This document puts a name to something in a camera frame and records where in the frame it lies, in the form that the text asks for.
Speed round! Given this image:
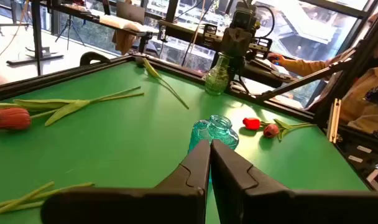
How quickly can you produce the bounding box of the pink artificial tulip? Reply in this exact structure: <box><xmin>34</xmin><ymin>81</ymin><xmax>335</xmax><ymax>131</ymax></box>
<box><xmin>263</xmin><ymin>119</ymin><xmax>318</xmax><ymax>142</ymax></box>
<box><xmin>0</xmin><ymin>91</ymin><xmax>145</xmax><ymax>131</ymax></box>
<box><xmin>0</xmin><ymin>180</ymin><xmax>55</xmax><ymax>218</ymax></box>

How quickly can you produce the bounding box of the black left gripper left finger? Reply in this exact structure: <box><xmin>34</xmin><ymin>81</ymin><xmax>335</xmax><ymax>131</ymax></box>
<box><xmin>40</xmin><ymin>139</ymin><xmax>211</xmax><ymax>224</ymax></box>

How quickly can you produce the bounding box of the white cloth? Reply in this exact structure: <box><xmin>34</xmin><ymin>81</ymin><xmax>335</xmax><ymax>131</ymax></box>
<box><xmin>98</xmin><ymin>14</ymin><xmax>152</xmax><ymax>34</ymax></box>

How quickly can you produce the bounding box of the brown cloth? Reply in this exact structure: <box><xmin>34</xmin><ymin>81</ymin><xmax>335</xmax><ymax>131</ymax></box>
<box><xmin>111</xmin><ymin>28</ymin><xmax>137</xmax><ymax>56</ymax></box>

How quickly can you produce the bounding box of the person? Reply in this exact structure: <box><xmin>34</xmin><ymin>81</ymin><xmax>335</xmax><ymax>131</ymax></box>
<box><xmin>282</xmin><ymin>12</ymin><xmax>378</xmax><ymax>134</ymax></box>

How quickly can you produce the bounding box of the green stem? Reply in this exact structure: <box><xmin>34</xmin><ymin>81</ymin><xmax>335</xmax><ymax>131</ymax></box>
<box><xmin>0</xmin><ymin>182</ymin><xmax>96</xmax><ymax>212</ymax></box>

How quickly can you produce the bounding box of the beige slat bracket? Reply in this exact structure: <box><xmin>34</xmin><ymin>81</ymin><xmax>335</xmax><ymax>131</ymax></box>
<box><xmin>326</xmin><ymin>98</ymin><xmax>343</xmax><ymax>144</ymax></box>

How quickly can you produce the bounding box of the black camera tripod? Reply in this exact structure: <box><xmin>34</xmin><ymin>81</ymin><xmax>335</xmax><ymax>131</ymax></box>
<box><xmin>54</xmin><ymin>14</ymin><xmax>86</xmax><ymax>48</ymax></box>

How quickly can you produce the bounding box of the black frame post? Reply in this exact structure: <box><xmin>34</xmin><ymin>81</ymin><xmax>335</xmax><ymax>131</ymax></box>
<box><xmin>313</xmin><ymin>2</ymin><xmax>378</xmax><ymax>125</ymax></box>

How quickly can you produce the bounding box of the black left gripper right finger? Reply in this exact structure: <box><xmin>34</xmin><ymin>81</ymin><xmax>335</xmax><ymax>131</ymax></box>
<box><xmin>210</xmin><ymin>139</ymin><xmax>378</xmax><ymax>224</ymax></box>

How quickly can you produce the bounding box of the black arched handle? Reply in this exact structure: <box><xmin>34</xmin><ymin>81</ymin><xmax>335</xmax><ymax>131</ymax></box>
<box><xmin>79</xmin><ymin>51</ymin><xmax>111</xmax><ymax>67</ymax></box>

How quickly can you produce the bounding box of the narrow blue glass vase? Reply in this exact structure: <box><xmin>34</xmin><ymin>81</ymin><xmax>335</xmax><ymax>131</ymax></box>
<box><xmin>188</xmin><ymin>114</ymin><xmax>240</xmax><ymax>154</ymax></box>

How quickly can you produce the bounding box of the black diagonal frame strut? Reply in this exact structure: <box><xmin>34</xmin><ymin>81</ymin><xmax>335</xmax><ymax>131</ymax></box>
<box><xmin>256</xmin><ymin>55</ymin><xmax>356</xmax><ymax>102</ymax></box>

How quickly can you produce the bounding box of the black desk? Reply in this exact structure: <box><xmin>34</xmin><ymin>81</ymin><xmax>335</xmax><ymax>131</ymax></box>
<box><xmin>157</xmin><ymin>19</ymin><xmax>224</xmax><ymax>47</ymax></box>
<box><xmin>45</xmin><ymin>0</ymin><xmax>160</xmax><ymax>55</ymax></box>

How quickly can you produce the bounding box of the person's hand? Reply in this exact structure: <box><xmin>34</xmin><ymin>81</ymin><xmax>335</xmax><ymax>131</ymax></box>
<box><xmin>267</xmin><ymin>52</ymin><xmax>287</xmax><ymax>67</ymax></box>

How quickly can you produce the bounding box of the red artificial tulip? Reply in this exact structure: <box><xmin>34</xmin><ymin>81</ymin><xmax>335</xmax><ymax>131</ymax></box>
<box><xmin>0</xmin><ymin>86</ymin><xmax>142</xmax><ymax>114</ymax></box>
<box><xmin>242</xmin><ymin>117</ymin><xmax>302</xmax><ymax>131</ymax></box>

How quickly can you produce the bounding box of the dark purple artificial tulip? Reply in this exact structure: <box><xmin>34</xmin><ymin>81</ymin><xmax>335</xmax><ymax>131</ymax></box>
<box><xmin>0</xmin><ymin>201</ymin><xmax>44</xmax><ymax>215</ymax></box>
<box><xmin>135</xmin><ymin>55</ymin><xmax>190</xmax><ymax>110</ymax></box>

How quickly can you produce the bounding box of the green glass vase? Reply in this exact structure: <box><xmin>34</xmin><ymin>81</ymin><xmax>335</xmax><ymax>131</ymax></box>
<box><xmin>204</xmin><ymin>52</ymin><xmax>231</xmax><ymax>96</ymax></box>

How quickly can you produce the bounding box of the black floor stand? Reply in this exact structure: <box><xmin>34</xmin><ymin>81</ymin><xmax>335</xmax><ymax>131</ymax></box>
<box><xmin>0</xmin><ymin>0</ymin><xmax>65</xmax><ymax>77</ymax></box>

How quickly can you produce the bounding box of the black metal frame bracket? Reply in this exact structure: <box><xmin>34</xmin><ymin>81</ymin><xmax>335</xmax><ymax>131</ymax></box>
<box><xmin>248</xmin><ymin>36</ymin><xmax>274</xmax><ymax>61</ymax></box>
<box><xmin>203</xmin><ymin>23</ymin><xmax>219</xmax><ymax>40</ymax></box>

